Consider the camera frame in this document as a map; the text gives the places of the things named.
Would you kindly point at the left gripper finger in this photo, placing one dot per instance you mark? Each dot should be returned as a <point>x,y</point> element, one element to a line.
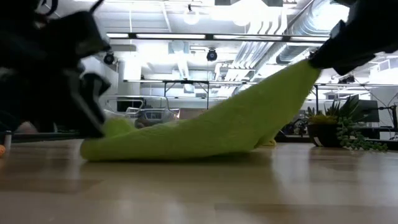
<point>71,118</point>
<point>96,84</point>

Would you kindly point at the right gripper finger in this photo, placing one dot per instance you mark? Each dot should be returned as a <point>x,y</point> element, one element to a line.
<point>329,56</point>

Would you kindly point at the orange microfiber towel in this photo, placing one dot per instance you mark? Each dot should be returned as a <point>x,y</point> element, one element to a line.
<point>2,151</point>

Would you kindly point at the lime green microfiber towel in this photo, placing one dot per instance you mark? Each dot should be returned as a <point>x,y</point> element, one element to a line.
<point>202,137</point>

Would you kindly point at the black ceiling spotlight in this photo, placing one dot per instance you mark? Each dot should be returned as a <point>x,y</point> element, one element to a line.
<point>211,55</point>
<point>109,59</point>

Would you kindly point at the clear plastic bin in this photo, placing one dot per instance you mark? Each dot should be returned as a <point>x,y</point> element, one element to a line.
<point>155,115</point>

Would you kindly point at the black computer monitor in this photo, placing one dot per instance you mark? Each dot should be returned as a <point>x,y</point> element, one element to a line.
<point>370,112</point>

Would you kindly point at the succulent in black pot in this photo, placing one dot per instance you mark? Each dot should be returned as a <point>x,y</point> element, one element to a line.
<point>323,133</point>

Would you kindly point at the long ceiling light fixture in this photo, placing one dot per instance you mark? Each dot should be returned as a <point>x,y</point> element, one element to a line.
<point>171,36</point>

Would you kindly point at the round ceiling lamp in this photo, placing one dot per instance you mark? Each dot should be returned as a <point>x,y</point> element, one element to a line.
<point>191,23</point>

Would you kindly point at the black aluminium table frame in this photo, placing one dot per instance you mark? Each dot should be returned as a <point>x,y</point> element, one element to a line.
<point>31,136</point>

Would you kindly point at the silver cylinder post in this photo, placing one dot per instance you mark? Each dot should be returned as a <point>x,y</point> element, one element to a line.
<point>7,140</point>

